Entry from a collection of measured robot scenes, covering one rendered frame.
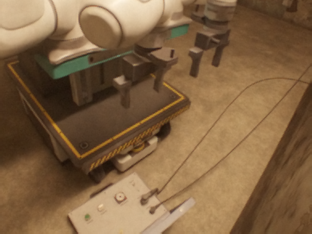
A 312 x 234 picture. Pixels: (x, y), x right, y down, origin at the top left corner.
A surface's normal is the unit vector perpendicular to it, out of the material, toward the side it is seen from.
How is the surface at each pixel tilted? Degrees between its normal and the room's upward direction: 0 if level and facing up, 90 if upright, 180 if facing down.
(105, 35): 97
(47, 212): 0
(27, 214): 0
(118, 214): 0
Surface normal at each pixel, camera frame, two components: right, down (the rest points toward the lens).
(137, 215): 0.11, -0.73
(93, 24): -0.30, 0.72
